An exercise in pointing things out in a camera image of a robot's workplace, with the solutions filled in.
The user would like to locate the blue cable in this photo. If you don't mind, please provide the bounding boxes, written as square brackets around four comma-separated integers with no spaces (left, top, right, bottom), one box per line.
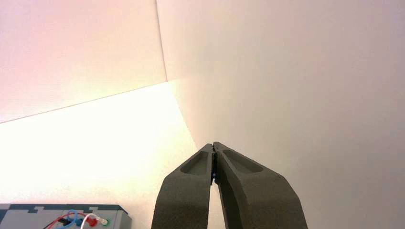
[57,209,84,228]

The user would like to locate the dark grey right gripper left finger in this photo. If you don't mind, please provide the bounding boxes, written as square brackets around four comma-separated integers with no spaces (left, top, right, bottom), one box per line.
[151,143,215,229]

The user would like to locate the grey box with dark top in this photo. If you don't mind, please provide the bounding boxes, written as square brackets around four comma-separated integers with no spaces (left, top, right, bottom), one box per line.
[0,204,133,229]

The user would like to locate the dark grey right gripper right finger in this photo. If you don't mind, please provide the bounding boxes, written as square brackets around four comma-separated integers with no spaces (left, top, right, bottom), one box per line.
[213,141,309,229]

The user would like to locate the white cable with white plug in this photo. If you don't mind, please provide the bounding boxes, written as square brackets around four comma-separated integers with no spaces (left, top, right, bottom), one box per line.
[80,213,108,229]

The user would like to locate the red cable with red plug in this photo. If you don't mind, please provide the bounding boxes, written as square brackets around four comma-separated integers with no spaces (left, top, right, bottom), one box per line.
[43,212,98,229]

